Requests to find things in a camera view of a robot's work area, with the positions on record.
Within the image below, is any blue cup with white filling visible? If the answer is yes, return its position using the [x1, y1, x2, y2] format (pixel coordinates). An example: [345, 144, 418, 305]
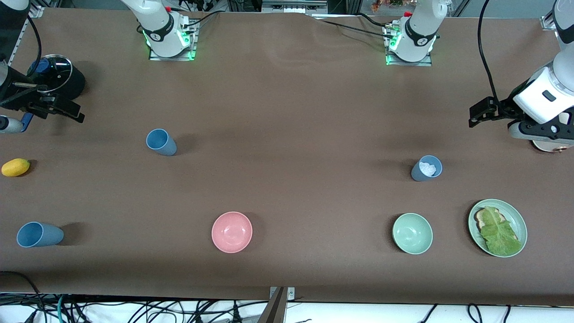
[411, 155, 443, 182]

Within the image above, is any blue plastic cup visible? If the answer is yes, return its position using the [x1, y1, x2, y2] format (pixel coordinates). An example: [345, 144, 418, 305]
[146, 129, 177, 157]
[17, 222, 64, 248]

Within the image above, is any glass lid with blue knob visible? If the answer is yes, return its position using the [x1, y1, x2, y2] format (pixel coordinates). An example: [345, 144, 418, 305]
[27, 54, 73, 89]

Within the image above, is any yellow lemon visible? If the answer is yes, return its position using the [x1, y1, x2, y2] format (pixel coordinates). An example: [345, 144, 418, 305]
[1, 158, 30, 177]

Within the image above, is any toasted bread slice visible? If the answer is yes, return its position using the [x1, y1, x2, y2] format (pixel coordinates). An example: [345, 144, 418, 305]
[476, 209, 506, 231]

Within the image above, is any mint green plate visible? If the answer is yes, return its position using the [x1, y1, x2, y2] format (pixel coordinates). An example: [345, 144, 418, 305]
[468, 199, 528, 258]

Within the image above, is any green lettuce leaf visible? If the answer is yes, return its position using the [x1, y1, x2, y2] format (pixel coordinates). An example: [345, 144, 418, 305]
[480, 207, 522, 255]

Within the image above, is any mint green bowl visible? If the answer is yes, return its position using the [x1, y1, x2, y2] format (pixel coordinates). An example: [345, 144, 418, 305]
[392, 213, 434, 255]

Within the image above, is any pink bowl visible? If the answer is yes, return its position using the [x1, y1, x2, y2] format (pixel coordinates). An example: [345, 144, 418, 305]
[211, 211, 253, 253]

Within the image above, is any black pot with blue handle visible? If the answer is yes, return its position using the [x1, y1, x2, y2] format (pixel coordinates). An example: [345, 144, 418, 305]
[20, 54, 86, 133]

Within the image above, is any aluminium rail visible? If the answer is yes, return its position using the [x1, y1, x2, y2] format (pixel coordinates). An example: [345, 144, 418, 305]
[5, 6, 44, 68]

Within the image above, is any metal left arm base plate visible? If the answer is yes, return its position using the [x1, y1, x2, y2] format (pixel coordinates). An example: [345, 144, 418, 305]
[385, 23, 434, 67]

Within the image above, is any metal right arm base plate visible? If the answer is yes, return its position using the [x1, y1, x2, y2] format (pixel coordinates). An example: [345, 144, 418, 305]
[149, 19, 198, 61]

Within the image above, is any black cable on table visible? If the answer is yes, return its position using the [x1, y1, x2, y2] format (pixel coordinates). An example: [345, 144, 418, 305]
[182, 11, 221, 28]
[314, 19, 396, 35]

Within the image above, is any black floor cable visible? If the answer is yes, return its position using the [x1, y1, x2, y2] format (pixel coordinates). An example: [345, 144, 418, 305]
[0, 271, 45, 323]

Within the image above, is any aluminium table bracket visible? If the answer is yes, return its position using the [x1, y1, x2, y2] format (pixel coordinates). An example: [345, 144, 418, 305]
[257, 286, 296, 323]

